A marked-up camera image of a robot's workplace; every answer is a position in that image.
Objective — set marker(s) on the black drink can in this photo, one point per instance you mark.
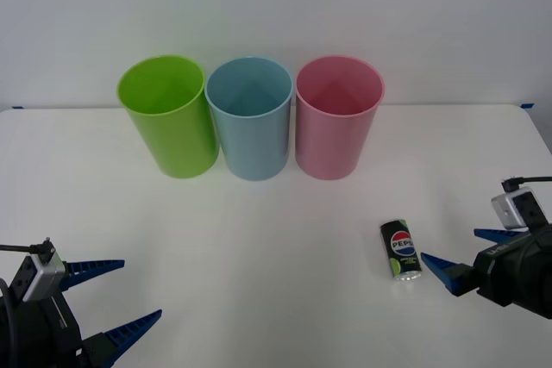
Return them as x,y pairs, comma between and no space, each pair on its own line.
401,253

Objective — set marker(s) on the green plastic bin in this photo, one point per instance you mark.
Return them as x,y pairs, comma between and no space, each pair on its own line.
172,139

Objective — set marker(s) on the pink plastic bin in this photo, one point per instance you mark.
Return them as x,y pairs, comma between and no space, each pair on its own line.
332,144

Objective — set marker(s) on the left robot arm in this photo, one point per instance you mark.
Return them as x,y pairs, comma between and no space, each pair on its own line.
39,275

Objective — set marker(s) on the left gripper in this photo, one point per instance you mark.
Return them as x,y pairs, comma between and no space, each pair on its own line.
47,333

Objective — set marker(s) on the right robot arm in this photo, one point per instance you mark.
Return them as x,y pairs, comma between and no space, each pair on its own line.
513,208

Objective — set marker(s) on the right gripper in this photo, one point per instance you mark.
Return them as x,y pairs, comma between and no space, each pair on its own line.
500,271

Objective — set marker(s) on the pale blue plastic bin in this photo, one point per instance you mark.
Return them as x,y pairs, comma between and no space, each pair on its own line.
254,144

